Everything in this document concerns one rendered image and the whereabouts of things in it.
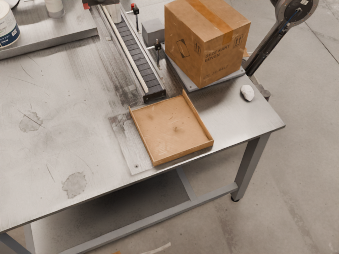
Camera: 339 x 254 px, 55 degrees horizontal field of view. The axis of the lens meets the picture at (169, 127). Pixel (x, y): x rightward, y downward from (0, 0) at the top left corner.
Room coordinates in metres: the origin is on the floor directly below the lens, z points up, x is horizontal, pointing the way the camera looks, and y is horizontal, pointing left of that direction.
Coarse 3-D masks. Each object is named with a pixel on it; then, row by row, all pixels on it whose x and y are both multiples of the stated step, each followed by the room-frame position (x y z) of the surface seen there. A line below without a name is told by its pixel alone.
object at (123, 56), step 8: (104, 16) 1.53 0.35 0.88; (128, 24) 1.45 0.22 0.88; (112, 32) 1.39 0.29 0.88; (136, 40) 1.32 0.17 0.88; (120, 48) 1.26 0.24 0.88; (128, 64) 1.15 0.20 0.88; (136, 80) 1.04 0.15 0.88; (160, 80) 1.04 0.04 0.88; (144, 96) 0.95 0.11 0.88; (152, 96) 0.96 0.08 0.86; (160, 96) 0.98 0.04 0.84
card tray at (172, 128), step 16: (176, 96) 0.98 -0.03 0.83; (144, 112) 0.89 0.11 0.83; (160, 112) 0.89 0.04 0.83; (176, 112) 0.89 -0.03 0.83; (192, 112) 0.89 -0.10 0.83; (144, 128) 0.80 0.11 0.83; (160, 128) 0.80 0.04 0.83; (176, 128) 0.80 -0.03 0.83; (192, 128) 0.80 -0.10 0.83; (144, 144) 0.72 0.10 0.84; (160, 144) 0.72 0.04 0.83; (176, 144) 0.72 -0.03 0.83; (192, 144) 0.72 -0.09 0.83; (208, 144) 0.71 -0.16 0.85; (160, 160) 0.63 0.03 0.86
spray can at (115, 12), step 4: (116, 4) 1.46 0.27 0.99; (112, 8) 1.46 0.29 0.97; (116, 8) 1.46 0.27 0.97; (112, 12) 1.46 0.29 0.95; (116, 12) 1.46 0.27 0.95; (120, 12) 1.48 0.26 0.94; (112, 16) 1.46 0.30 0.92; (116, 16) 1.46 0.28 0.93; (120, 16) 1.47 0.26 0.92; (112, 20) 1.46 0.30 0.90; (116, 20) 1.46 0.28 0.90; (120, 20) 1.47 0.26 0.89
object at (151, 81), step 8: (120, 24) 1.45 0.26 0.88; (120, 32) 1.39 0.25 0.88; (128, 32) 1.38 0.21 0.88; (128, 40) 1.32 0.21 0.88; (128, 48) 1.26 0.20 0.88; (136, 48) 1.26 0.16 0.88; (136, 56) 1.20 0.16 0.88; (144, 56) 1.20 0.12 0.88; (136, 64) 1.15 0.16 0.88; (144, 64) 1.15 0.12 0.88; (144, 72) 1.09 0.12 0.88; (152, 72) 1.09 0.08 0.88; (144, 80) 1.04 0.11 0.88; (152, 80) 1.04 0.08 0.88; (152, 88) 0.99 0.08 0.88; (160, 88) 0.99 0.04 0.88
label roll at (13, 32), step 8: (0, 0) 1.45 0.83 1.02; (0, 8) 1.38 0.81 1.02; (8, 8) 1.38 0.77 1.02; (0, 16) 1.31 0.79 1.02; (8, 16) 1.34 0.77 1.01; (0, 24) 1.29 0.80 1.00; (8, 24) 1.32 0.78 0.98; (16, 24) 1.38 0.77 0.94; (0, 32) 1.28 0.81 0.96; (8, 32) 1.30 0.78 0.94; (16, 32) 1.34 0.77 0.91; (0, 40) 1.27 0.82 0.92; (8, 40) 1.29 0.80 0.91; (16, 40) 1.32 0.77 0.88
